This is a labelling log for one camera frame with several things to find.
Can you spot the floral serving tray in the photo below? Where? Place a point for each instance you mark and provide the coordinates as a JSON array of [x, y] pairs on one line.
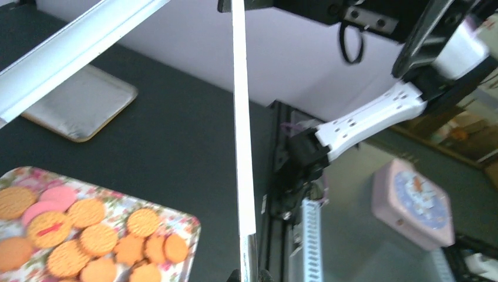
[[104, 236]]

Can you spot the pink round cookie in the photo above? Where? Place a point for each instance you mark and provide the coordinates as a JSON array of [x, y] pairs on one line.
[[57, 199]]

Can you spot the pink cartoon tin box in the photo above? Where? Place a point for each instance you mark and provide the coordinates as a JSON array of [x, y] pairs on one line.
[[412, 205]]

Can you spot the white and metal tongs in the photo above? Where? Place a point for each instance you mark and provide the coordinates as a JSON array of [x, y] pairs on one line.
[[53, 61]]

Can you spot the white slotted cable duct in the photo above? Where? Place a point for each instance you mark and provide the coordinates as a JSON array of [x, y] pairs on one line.
[[311, 241]]

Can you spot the silver tin lid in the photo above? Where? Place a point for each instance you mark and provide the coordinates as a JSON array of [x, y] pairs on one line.
[[82, 105]]

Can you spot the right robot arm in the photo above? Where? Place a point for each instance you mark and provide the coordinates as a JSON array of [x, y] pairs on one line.
[[441, 61]]

